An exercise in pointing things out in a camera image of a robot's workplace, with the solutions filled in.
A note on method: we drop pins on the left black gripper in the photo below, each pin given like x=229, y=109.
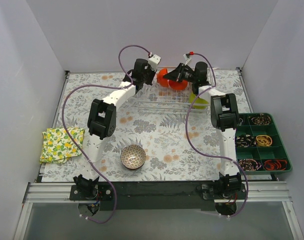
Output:
x=150, y=75

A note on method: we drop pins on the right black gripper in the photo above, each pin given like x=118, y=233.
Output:
x=180, y=73

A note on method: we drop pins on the orange red bowl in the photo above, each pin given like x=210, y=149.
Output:
x=178, y=86
x=160, y=78

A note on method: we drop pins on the lime green bowl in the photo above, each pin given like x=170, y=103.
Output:
x=199, y=102

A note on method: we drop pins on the white wire dish rack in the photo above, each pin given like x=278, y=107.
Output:
x=159, y=97

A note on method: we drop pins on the grey geometric patterned bowl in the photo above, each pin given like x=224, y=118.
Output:
x=133, y=157

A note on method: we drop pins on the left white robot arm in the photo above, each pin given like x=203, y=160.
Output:
x=101, y=122

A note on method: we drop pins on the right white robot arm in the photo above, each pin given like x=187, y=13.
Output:
x=224, y=118

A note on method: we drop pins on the black dotted rolled ribbon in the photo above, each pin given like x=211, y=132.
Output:
x=245, y=141

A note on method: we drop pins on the yellow rolled ribbon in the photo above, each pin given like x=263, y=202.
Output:
x=264, y=141

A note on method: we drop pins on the lemon print folded cloth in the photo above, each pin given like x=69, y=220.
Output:
x=57, y=146

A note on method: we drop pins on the green compartment tray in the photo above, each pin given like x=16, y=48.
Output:
x=259, y=147

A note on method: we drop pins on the dark floral rolled ribbon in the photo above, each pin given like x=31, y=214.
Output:
x=250, y=165

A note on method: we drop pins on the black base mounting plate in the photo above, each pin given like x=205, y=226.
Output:
x=153, y=195

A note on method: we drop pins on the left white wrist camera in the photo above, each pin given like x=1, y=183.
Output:
x=153, y=61

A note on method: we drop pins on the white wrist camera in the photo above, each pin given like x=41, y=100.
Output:
x=153, y=61
x=187, y=57

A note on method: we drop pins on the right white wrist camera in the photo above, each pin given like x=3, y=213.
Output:
x=187, y=57

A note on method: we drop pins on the aluminium front rail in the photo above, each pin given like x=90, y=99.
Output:
x=259, y=191

